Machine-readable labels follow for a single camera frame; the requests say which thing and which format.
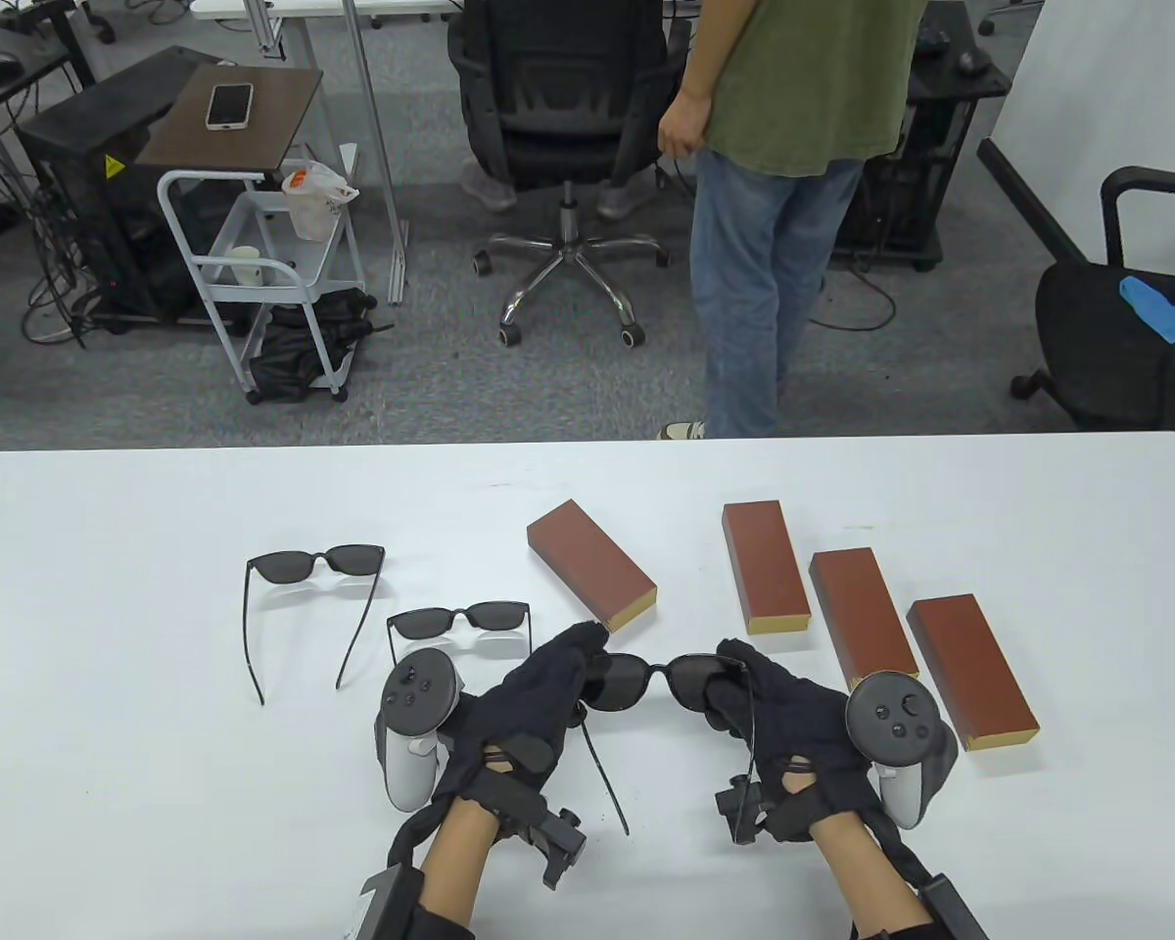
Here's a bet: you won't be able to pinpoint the silver aluminium post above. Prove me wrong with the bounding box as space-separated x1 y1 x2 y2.
341 0 412 306

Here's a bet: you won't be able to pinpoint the white smartphone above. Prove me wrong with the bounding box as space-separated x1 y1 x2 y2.
205 82 255 132

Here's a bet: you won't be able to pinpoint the brown side table top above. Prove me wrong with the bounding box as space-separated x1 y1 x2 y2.
135 67 325 177

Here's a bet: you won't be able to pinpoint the black sunglasses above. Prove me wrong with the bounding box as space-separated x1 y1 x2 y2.
578 651 755 843
243 544 387 706
386 600 534 677

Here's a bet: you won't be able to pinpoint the black computer cart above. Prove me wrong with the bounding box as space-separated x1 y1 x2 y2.
832 29 1012 273

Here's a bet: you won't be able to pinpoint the white utility cart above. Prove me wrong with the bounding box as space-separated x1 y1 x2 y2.
157 157 368 404

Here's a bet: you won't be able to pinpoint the person's right hand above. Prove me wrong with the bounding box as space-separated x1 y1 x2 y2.
703 638 887 843

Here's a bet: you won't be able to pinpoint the black bag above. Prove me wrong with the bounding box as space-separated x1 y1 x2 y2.
248 289 393 400

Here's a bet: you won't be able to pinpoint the black mesh office chair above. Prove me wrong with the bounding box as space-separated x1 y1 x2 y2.
447 0 694 349

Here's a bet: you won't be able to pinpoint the black armchair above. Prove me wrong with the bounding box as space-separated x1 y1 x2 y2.
1010 166 1175 442

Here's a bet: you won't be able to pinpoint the black desk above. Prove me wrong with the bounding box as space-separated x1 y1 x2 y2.
0 20 84 114

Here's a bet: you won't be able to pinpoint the black wrist battery pack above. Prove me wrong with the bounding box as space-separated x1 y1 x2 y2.
916 876 990 940
357 862 422 940

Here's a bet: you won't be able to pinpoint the black equipment cabinet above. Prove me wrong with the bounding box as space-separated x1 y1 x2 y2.
15 46 231 329

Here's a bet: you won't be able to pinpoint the person's left forearm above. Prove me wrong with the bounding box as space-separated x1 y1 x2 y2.
416 798 505 917

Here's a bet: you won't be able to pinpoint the person's left hand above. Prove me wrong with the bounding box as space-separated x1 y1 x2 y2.
436 622 613 814

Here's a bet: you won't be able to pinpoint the white partition board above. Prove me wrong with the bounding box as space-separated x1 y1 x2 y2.
977 0 1175 285

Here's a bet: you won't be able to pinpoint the black computer tower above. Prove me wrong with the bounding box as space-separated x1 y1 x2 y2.
842 98 975 251

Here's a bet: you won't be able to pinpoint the white plastic bag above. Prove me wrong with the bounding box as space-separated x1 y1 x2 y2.
281 159 360 242

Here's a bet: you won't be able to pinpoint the brown sliding storage box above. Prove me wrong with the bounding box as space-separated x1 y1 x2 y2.
722 500 812 637
906 593 1041 753
526 498 659 633
809 547 920 691

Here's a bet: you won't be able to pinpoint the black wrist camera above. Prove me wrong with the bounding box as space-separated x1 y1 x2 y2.
715 774 779 845
504 783 588 890

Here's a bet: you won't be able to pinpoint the grey tracking controller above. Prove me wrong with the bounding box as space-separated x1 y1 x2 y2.
845 671 961 831
377 648 466 814

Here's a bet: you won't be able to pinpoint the person's right forearm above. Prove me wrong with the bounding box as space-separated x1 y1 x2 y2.
808 808 936 940

